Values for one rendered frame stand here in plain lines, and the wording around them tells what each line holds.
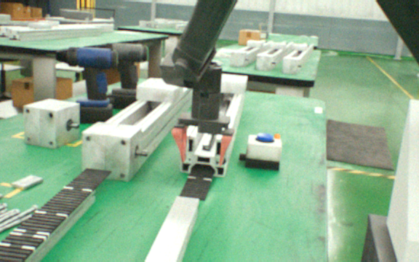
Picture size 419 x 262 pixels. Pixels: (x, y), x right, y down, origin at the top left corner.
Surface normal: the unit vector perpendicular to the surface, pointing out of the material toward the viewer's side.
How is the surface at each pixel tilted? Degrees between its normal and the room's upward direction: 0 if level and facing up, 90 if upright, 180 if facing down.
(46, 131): 90
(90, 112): 90
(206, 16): 132
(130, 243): 0
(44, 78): 90
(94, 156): 90
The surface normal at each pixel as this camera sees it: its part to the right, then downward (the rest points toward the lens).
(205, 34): -0.41, 0.80
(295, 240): 0.07, -0.96
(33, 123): -0.29, 0.22
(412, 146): -0.12, -0.51
